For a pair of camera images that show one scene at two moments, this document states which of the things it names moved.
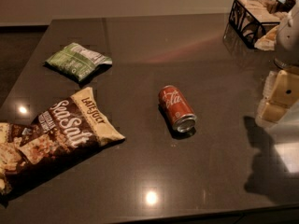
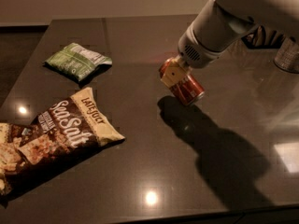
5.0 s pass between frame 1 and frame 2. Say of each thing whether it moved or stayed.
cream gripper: moved
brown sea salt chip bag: stayed
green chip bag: stayed
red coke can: moved
